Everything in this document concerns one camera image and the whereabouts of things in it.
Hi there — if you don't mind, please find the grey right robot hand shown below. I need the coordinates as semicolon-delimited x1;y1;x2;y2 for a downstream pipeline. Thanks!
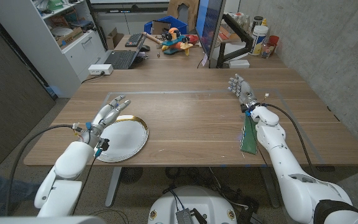
227;73;260;112

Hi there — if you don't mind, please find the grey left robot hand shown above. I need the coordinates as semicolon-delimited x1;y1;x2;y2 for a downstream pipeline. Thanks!
78;95;132;150

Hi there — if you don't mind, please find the white gold-rimmed paper plate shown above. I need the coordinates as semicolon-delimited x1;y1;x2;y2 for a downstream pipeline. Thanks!
94;114;150;164

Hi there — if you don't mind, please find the small white box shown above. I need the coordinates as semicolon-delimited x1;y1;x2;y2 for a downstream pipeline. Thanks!
228;58;250;69

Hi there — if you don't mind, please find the clear glass jar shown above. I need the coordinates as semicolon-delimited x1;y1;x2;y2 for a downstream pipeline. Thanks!
260;42;276;59

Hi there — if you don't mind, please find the green circuit board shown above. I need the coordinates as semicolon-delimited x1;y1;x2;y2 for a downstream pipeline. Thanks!
240;115;258;156

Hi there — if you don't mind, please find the white plastic canister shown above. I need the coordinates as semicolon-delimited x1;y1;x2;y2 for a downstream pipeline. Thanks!
249;24;269;57

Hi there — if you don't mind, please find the black round fan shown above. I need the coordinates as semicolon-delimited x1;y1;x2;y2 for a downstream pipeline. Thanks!
119;167;144;185

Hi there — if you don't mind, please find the red cup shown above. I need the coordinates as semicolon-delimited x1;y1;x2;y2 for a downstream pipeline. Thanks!
267;34;280;48

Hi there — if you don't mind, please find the dark-lidded jar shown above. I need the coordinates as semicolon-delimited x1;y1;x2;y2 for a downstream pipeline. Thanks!
251;15;264;34

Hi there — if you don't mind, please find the black laptop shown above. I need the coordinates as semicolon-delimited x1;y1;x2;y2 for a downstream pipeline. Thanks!
103;30;147;70

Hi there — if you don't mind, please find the flat computer monitor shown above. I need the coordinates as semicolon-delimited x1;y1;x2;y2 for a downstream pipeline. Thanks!
195;0;225;60

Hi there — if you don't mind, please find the colourful toy airplane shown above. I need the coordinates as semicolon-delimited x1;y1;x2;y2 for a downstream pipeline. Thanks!
160;27;195;57

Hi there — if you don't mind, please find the open cardboard box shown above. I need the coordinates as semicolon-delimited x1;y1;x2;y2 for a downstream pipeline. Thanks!
106;27;124;50

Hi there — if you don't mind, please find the black keyboard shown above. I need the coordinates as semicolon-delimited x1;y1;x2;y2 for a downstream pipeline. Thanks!
124;32;144;48

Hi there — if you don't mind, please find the white shelf cabinet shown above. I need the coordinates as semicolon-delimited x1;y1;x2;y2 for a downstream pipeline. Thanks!
0;0;108;99

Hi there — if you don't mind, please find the blue plastic bin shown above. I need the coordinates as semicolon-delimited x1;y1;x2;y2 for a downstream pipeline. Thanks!
144;15;188;35

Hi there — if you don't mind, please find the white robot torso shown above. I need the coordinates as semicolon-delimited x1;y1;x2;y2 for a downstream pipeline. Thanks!
147;185;238;224

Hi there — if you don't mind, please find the grey heat sink module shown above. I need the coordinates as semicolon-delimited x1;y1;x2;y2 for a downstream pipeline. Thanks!
175;208;195;224

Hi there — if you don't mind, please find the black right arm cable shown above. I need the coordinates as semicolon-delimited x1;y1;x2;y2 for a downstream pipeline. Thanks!
260;102;316;175

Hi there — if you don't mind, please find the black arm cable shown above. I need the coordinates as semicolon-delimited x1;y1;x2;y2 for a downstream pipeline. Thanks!
5;123;76;216
260;102;316;175

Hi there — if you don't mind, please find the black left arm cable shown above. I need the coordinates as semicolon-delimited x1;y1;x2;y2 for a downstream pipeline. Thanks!
5;123;76;216

